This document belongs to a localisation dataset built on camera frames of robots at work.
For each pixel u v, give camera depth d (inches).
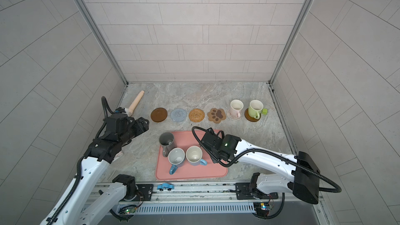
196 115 39.0
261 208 26.8
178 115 38.9
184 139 35.0
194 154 31.7
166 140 32.5
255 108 35.7
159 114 38.8
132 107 39.0
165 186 27.8
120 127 21.5
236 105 37.1
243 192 27.9
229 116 38.1
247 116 38.2
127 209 25.6
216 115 39.0
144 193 27.9
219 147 22.0
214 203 27.3
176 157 31.7
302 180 15.0
